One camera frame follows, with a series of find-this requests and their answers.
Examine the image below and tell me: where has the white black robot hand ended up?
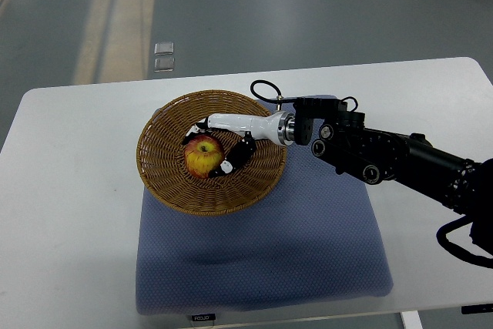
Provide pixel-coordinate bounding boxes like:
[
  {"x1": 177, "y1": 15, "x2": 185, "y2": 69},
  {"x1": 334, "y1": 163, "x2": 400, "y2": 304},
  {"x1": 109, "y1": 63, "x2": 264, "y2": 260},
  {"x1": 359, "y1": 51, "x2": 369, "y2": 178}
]
[{"x1": 182, "y1": 111, "x2": 295, "y2": 177}]

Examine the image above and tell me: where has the red yellow apple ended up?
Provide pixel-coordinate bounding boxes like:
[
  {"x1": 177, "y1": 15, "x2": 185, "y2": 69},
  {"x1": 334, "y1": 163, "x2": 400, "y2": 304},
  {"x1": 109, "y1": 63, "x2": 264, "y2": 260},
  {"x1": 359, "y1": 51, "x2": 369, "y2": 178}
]
[{"x1": 183, "y1": 134, "x2": 225, "y2": 179}]

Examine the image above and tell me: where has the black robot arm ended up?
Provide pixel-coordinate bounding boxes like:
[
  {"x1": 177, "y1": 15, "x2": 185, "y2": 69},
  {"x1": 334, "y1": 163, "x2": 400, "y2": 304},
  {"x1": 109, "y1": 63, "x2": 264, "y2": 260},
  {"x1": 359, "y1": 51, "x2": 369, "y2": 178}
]
[{"x1": 293, "y1": 97, "x2": 492, "y2": 257}]

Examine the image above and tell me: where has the brown wicker basket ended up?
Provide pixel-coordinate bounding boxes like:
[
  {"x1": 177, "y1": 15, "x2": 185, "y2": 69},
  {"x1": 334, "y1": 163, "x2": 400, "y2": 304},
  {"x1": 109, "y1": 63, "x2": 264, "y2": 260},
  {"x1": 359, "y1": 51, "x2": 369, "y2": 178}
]
[{"x1": 136, "y1": 90, "x2": 287, "y2": 216}]

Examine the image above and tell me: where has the blue quilted cloth mat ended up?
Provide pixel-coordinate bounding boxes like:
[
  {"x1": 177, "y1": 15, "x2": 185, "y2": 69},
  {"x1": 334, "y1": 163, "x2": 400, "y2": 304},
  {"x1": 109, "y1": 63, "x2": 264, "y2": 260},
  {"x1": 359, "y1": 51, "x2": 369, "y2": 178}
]
[{"x1": 136, "y1": 90, "x2": 393, "y2": 315}]

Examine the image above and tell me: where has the lower floor metal plate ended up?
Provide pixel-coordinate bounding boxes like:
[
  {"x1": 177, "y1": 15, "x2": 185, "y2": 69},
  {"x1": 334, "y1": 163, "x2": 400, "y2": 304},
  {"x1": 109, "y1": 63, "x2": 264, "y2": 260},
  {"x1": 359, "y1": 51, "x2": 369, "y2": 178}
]
[{"x1": 154, "y1": 56, "x2": 175, "y2": 72}]

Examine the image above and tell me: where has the floor metal plate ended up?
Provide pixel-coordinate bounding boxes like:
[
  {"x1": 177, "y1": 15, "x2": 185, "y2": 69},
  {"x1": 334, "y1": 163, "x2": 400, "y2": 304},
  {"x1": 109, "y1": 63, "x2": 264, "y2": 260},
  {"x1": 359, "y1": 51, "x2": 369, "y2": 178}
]
[
  {"x1": 154, "y1": 56, "x2": 175, "y2": 72},
  {"x1": 154, "y1": 42, "x2": 174, "y2": 55}
]

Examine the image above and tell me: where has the upper floor metal plate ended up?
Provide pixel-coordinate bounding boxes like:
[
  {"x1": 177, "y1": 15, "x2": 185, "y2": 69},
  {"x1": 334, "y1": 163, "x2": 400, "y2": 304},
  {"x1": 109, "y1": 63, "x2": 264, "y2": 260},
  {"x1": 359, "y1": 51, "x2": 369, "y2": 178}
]
[{"x1": 154, "y1": 42, "x2": 174, "y2": 55}]

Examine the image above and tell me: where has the black table label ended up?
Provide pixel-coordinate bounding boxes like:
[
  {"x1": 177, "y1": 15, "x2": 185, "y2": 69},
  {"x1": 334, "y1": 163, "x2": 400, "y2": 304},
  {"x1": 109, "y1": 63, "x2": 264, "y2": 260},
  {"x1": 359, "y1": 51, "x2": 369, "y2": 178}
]
[{"x1": 191, "y1": 314, "x2": 216, "y2": 322}]

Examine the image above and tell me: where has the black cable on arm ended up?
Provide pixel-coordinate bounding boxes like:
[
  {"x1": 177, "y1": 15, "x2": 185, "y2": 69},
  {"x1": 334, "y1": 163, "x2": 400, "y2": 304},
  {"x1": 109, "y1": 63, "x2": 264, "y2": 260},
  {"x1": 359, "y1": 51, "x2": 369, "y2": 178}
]
[{"x1": 250, "y1": 79, "x2": 297, "y2": 112}]

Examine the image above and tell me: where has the black table edge bracket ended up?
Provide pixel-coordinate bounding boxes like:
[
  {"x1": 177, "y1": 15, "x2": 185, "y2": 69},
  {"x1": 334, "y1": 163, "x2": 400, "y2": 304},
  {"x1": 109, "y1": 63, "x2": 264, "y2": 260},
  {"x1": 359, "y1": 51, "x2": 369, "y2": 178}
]
[{"x1": 461, "y1": 304, "x2": 493, "y2": 315}]

